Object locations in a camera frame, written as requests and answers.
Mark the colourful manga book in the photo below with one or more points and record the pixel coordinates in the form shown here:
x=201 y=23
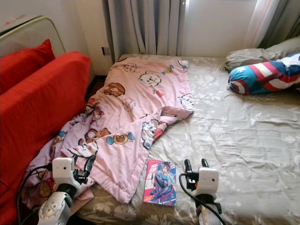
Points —
x=160 y=183

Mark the red fabric cushion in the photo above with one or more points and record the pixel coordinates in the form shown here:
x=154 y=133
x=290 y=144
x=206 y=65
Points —
x=37 y=131
x=23 y=63

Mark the bed with grey floral cover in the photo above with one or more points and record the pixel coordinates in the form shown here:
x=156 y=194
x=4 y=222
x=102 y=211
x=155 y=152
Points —
x=239 y=140

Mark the red white blue shield bolster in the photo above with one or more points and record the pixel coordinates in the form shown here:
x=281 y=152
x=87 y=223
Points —
x=262 y=75

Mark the pink cartoon print blanket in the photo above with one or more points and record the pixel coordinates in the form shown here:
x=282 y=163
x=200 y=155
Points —
x=129 y=117

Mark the dark wall socket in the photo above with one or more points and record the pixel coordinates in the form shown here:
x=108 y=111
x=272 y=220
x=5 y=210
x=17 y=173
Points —
x=106 y=51

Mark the grey floral pillow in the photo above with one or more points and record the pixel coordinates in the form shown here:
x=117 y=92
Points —
x=253 y=55

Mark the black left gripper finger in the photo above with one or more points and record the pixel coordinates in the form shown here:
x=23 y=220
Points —
x=90 y=165

